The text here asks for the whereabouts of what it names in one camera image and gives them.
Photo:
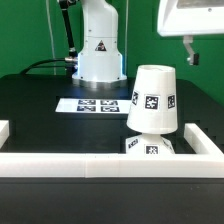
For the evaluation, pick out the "white border frame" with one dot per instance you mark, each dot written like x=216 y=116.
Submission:
x=207 y=161

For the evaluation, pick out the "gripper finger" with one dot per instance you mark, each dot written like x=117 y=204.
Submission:
x=193 y=57

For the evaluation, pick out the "white marker sheet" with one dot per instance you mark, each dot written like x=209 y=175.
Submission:
x=93 y=106

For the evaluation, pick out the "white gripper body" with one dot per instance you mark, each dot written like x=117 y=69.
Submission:
x=190 y=17

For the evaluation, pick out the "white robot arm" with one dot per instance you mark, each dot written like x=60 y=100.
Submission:
x=99 y=64

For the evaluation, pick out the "white lamp base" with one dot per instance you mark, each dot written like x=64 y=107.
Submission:
x=148 y=144

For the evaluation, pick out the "white lamp shade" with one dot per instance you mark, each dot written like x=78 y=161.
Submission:
x=153 y=107

